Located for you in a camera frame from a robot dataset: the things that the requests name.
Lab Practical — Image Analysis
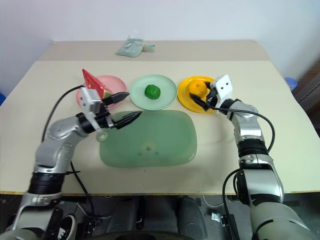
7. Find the red watermelon slice toy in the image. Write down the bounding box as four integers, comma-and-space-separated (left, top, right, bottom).
82, 69, 114, 100

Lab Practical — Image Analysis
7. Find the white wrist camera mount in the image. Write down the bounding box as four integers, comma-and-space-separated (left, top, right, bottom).
79, 86, 113, 134
209, 74, 234, 115

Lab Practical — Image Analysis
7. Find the dark rounded shape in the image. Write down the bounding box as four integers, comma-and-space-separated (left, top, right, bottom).
177, 196, 209, 240

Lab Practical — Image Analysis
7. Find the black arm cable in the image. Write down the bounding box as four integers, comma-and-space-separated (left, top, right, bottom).
41, 85, 97, 226
210, 104, 276, 240

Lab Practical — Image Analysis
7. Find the black shoe white sole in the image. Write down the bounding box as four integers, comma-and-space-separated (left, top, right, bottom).
56, 213, 79, 239

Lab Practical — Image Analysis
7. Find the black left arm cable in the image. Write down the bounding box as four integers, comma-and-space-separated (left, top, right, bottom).
41, 85, 97, 226

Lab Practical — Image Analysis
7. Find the yellow plate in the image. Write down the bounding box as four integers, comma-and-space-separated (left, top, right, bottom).
177, 75, 217, 114

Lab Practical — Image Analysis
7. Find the teal plastic pouch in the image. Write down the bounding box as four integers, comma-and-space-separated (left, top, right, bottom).
115, 35, 145, 58

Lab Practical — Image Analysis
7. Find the pink plate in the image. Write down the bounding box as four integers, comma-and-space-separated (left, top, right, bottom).
75, 74, 127, 110

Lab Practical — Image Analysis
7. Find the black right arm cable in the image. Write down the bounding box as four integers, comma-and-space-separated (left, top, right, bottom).
210, 104, 276, 240

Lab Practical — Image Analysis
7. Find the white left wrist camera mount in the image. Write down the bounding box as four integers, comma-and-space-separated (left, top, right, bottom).
79, 86, 113, 134

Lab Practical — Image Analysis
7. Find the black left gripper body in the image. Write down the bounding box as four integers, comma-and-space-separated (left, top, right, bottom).
95, 105, 116, 130

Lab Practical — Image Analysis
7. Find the brown wooden cabinet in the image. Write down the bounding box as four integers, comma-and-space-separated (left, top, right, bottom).
294, 66, 320, 111

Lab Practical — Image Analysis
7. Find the pale green plate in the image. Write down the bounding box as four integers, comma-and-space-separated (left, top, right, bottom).
129, 74, 178, 111

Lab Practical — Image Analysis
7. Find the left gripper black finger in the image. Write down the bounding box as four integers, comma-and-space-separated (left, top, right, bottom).
112, 111, 144, 130
101, 91, 131, 107

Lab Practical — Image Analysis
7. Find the green round vegetable toy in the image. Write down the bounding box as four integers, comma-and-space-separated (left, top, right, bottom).
144, 84, 161, 100

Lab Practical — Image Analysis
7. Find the blue round container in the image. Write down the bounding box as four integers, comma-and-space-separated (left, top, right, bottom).
284, 75, 299, 91

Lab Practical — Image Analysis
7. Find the orange fruit toy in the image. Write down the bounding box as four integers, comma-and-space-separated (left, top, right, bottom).
187, 81, 209, 99

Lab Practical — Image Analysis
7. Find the thin white cable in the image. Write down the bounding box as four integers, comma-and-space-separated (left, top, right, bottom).
201, 194, 227, 208

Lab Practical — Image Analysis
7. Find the translucent green cutting mat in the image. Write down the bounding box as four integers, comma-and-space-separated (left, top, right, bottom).
96, 109, 198, 169

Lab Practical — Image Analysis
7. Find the black box with metal clip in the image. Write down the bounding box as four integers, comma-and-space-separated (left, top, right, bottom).
211, 211, 238, 240

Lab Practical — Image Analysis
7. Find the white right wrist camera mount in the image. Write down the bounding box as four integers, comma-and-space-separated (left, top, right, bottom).
209, 74, 234, 115

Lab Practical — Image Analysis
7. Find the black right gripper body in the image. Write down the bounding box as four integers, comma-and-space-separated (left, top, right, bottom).
206, 88, 218, 108

